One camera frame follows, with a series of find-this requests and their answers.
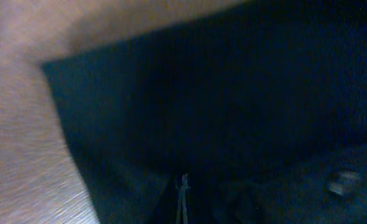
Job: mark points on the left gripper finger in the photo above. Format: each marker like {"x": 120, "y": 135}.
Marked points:
{"x": 198, "y": 200}
{"x": 166, "y": 209}

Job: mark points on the black t-shirt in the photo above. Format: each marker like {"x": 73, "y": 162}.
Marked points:
{"x": 267, "y": 99}

